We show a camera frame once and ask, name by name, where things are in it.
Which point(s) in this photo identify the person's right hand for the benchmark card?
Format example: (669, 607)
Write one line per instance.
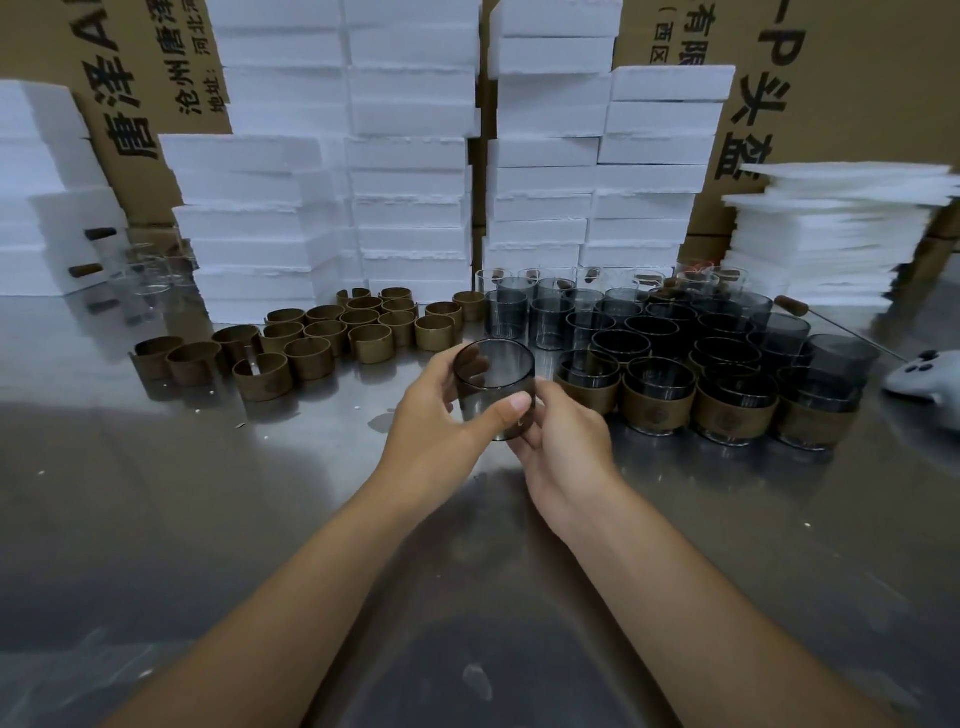
(574, 465)

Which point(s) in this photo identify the person's left hand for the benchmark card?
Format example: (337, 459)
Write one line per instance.
(427, 450)

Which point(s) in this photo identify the smoky transparent plastic cup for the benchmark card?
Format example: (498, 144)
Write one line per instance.
(726, 349)
(495, 360)
(658, 375)
(621, 341)
(817, 386)
(735, 386)
(589, 364)

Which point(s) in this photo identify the group of brown sleeve rings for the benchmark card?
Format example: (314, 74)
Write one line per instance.
(371, 343)

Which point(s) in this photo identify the cluster of transparent plastic cups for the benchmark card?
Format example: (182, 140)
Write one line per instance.
(506, 315)

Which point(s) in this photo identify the bunch of clear plastic cups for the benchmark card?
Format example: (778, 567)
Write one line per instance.
(154, 270)

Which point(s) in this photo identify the person's right forearm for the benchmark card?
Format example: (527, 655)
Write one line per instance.
(727, 637)

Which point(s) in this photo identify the person's left forearm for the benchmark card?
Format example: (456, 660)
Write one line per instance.
(270, 630)

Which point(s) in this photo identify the tall stack white foam blocks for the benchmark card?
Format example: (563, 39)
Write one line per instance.
(390, 172)

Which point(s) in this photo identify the stepped stack white foam blocks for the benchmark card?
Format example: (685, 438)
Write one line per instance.
(540, 180)

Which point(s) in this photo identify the stack of thin foam sheets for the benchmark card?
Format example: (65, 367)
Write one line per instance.
(817, 240)

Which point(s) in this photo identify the white game controller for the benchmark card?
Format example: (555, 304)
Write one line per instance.
(926, 382)

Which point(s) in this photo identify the brown cork stick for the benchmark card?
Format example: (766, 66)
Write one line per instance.
(86, 270)
(100, 234)

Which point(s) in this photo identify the stack of white foam blocks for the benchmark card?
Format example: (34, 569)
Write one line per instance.
(37, 202)

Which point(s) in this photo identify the large printed cardboard box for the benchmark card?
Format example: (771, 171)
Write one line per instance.
(870, 82)

